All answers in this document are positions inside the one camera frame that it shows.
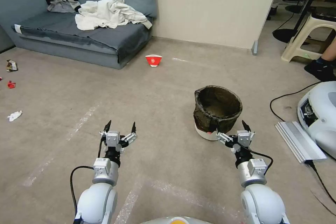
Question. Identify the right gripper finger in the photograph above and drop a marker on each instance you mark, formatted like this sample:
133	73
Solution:
224	138
252	134

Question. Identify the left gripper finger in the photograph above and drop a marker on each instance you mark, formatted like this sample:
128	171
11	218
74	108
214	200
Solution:
103	134
129	139

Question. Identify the white rounded robot base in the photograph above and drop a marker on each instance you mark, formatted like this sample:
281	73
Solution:
324	119

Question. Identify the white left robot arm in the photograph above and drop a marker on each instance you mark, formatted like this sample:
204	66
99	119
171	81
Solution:
95	203

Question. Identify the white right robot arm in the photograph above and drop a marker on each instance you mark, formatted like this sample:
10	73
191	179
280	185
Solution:
262	203

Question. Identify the white trash can dark bag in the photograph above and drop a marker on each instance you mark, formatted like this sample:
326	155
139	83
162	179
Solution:
204	119

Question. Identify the small red trash piece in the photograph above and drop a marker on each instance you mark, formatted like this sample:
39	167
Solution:
11	85

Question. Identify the black floor stand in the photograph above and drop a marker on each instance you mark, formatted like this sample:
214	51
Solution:
284	35

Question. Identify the ribbed aluminium plate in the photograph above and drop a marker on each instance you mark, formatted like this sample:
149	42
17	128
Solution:
299	140

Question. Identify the red and white paper cup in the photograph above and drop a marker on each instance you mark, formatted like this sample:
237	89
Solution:
154	61

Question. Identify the white robot front shell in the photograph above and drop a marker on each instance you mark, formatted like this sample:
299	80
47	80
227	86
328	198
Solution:
173	220

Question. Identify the crumpled white paper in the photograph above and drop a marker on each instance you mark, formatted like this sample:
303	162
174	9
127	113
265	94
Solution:
14	115

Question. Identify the person's leg with dark shoe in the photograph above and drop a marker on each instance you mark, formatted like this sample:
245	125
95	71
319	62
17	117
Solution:
321	69

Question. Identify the beige plastic stool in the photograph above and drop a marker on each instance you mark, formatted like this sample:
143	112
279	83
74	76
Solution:
296	48

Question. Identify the grey fabric sofa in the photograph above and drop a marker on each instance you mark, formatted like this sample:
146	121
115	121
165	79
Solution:
65	40

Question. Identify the brown snack wrapper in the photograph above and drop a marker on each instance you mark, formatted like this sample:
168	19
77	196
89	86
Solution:
11	65

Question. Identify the crumpled white cloth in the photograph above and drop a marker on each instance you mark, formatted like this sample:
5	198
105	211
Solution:
110	15

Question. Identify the beige partition panel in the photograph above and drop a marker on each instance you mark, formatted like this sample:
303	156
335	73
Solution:
210	6

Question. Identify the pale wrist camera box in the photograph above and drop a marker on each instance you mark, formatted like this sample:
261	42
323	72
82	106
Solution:
243	138
113	138

